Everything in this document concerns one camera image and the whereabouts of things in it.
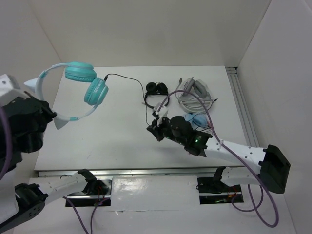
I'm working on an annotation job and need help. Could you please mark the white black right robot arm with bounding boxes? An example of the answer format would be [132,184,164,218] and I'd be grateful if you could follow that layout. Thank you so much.
[147,116,291,194]

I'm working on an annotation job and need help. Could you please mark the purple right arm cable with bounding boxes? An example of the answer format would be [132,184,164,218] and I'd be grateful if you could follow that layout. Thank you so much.
[156,90,280,227]

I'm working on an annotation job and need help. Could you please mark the aluminium side rail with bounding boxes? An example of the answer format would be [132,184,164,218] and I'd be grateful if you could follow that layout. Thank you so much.
[225,67,260,147]

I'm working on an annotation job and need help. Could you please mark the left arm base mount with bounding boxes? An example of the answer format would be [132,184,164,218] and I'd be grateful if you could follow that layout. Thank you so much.
[67,179,112,207]

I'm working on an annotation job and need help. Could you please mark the thin black audio cable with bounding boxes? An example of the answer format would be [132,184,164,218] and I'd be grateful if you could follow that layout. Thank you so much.
[103,74,150,127]

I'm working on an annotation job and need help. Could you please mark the aluminium table edge rail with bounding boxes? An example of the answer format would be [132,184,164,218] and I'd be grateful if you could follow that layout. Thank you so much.
[38,166,249,177]

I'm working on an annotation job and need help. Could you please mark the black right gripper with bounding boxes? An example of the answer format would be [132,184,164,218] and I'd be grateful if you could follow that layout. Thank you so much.
[147,115,186,145]

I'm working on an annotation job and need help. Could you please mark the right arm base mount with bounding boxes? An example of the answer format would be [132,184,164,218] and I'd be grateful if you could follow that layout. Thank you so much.
[196,177,244,205]

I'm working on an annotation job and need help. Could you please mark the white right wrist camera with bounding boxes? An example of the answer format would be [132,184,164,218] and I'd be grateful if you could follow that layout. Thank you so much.
[152,106,168,125]

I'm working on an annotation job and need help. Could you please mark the teal cat-ear headphones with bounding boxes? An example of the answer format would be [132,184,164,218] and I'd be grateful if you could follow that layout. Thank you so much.
[24,62,109,130]

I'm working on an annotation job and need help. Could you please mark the pink blue cat-ear headphones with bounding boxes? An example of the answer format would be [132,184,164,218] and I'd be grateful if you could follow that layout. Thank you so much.
[183,113,211,129]

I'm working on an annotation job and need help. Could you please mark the small black headphones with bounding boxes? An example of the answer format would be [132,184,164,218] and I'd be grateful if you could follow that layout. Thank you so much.
[142,82,169,109]

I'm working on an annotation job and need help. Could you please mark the white grey gaming headset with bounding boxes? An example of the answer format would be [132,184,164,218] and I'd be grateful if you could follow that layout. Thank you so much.
[175,77,218,114]

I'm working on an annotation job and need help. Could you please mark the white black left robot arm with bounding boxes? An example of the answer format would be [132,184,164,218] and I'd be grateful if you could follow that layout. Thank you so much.
[0,74,97,233]

